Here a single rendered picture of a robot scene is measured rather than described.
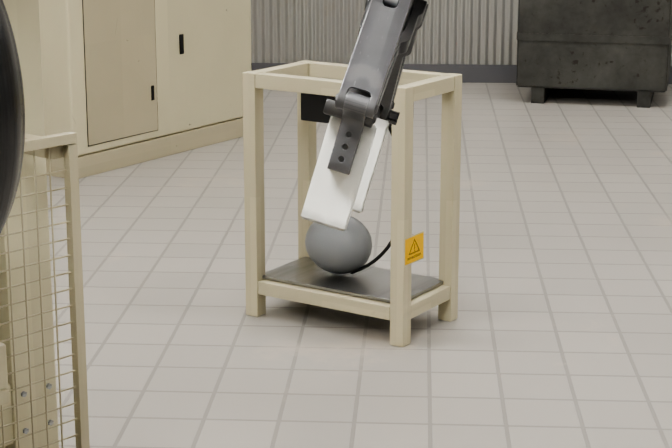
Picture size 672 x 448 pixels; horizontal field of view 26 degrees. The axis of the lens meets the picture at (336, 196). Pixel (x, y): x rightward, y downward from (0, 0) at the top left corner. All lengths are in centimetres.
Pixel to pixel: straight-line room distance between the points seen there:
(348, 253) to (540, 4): 450
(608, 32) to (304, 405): 525
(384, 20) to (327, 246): 373
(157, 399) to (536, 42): 530
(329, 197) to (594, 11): 798
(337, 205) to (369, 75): 9
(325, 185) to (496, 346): 359
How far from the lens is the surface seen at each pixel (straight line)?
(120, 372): 430
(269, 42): 982
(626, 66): 891
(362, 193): 106
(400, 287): 441
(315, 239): 466
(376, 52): 90
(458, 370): 429
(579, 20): 889
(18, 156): 173
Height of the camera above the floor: 145
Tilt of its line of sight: 13 degrees down
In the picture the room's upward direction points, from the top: straight up
